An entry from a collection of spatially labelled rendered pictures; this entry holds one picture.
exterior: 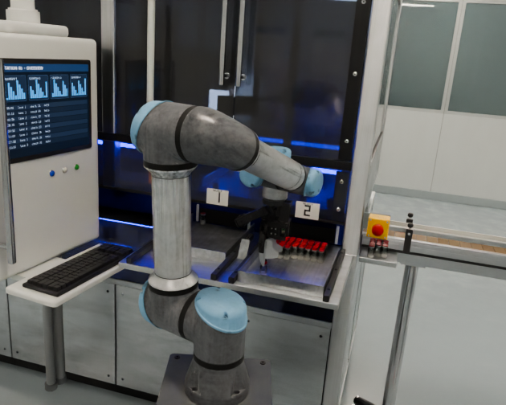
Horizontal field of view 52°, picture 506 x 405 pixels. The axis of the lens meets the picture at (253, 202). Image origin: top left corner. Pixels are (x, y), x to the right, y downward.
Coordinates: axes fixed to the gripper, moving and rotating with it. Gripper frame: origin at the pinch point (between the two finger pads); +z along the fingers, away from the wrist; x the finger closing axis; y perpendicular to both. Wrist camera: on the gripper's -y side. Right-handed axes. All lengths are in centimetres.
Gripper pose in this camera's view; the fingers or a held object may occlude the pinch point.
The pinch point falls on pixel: (262, 259)
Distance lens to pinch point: 160.1
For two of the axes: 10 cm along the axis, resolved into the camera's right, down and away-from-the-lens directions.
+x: 2.8, -2.4, 9.3
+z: -0.7, 9.6, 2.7
